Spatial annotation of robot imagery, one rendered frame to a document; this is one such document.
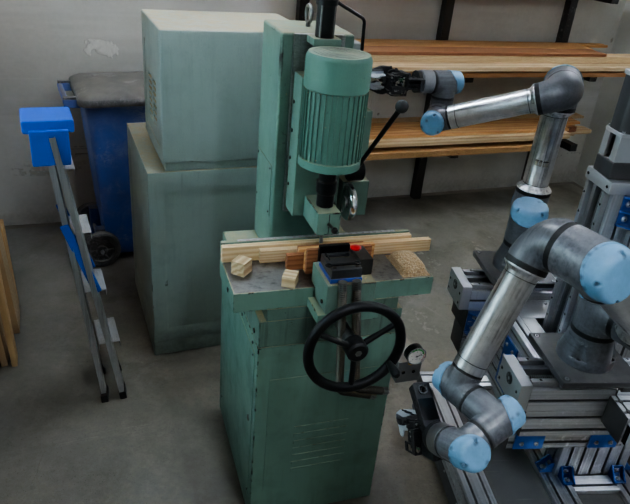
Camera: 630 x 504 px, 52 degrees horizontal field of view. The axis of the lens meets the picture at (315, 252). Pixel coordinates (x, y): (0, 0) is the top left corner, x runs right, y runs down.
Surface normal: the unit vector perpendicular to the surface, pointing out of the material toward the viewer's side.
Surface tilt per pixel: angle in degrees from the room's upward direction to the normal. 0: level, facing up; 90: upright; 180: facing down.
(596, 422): 90
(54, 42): 90
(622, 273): 85
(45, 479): 0
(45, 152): 90
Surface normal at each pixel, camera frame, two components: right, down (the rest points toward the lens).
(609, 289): 0.44, 0.37
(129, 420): 0.08, -0.88
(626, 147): 0.11, 0.47
